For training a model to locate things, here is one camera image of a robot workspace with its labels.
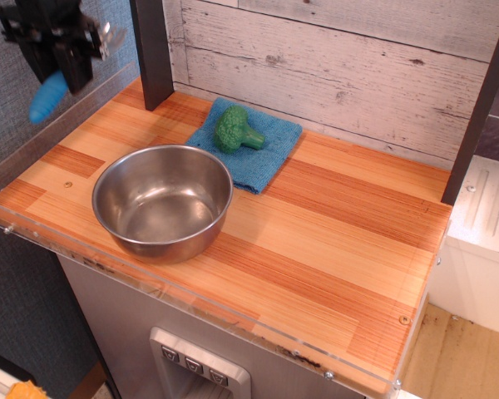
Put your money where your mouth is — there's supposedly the white toy sink unit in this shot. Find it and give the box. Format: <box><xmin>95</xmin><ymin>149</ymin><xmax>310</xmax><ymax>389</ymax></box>
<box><xmin>428</xmin><ymin>156</ymin><xmax>499</xmax><ymax>332</ymax></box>

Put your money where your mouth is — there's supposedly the grey toy fridge cabinet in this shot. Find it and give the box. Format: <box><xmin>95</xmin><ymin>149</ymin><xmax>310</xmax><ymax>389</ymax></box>
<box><xmin>58</xmin><ymin>255</ymin><xmax>359</xmax><ymax>398</ymax></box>

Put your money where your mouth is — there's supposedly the stainless steel bowl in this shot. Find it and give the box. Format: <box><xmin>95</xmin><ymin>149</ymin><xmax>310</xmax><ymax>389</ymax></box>
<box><xmin>91</xmin><ymin>144</ymin><xmax>234</xmax><ymax>264</ymax></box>

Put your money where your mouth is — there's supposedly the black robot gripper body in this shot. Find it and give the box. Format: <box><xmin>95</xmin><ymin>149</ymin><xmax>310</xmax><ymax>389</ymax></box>
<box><xmin>0</xmin><ymin>1</ymin><xmax>109</xmax><ymax>61</ymax></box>

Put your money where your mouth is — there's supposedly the dark left shelf post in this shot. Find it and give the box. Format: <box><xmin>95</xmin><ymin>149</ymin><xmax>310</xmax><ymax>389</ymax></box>
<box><xmin>130</xmin><ymin>0</ymin><xmax>174</xmax><ymax>111</ymax></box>

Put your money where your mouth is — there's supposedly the dark right shelf post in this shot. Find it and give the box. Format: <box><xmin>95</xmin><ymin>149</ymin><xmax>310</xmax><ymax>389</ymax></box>
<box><xmin>441</xmin><ymin>38</ymin><xmax>499</xmax><ymax>205</ymax></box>

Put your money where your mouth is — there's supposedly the dark shelf post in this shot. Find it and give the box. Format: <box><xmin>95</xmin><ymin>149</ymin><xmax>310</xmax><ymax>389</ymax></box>
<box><xmin>130</xmin><ymin>0</ymin><xmax>174</xmax><ymax>111</ymax></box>
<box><xmin>441</xmin><ymin>38</ymin><xmax>499</xmax><ymax>205</ymax></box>

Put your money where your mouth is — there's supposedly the blue folded cloth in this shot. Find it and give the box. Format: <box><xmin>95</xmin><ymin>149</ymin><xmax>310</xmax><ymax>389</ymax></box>
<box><xmin>186</xmin><ymin>97</ymin><xmax>303</xmax><ymax>194</ymax></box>

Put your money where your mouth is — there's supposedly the clear acrylic table guard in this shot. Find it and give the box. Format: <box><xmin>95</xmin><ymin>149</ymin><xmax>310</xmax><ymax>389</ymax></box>
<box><xmin>0</xmin><ymin>69</ymin><xmax>450</xmax><ymax>397</ymax></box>

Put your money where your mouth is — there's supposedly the green toy broccoli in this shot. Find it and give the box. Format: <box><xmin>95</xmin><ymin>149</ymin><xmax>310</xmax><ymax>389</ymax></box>
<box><xmin>213</xmin><ymin>106</ymin><xmax>265</xmax><ymax>154</ymax></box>

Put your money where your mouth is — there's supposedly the orange object bottom left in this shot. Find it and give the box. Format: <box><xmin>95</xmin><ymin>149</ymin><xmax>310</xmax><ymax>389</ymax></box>
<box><xmin>5</xmin><ymin>381</ymin><xmax>47</xmax><ymax>399</ymax></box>

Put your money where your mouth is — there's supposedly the blue handled metal fork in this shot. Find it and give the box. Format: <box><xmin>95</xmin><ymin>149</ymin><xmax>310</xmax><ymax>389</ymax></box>
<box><xmin>28</xmin><ymin>22</ymin><xmax>127</xmax><ymax>124</ymax></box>

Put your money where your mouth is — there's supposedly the silver dispenser button panel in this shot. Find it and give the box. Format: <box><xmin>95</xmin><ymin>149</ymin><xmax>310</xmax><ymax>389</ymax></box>
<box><xmin>149</xmin><ymin>327</ymin><xmax>252</xmax><ymax>398</ymax></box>

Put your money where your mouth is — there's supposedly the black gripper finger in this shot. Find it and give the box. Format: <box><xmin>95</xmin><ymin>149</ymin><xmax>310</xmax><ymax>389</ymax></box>
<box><xmin>52</xmin><ymin>43</ymin><xmax>93</xmax><ymax>94</ymax></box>
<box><xmin>19</xmin><ymin>39</ymin><xmax>58</xmax><ymax>83</ymax></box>

